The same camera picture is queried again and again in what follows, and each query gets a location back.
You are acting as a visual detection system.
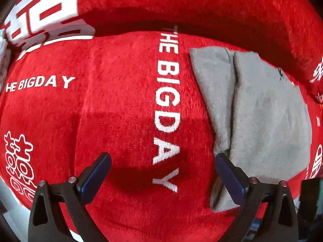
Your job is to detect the red printed blanket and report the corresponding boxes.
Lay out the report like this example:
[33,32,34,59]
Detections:
[0,0,323,242]

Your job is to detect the white fluffy cloth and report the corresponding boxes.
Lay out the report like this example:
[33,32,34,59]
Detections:
[0,28,12,81]

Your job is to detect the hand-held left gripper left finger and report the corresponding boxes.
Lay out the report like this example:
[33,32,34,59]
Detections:
[28,152,112,242]

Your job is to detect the grey sweater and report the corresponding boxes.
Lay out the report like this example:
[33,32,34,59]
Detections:
[189,47,312,212]

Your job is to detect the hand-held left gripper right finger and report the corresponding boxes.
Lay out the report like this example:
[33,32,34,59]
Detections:
[214,153,299,242]

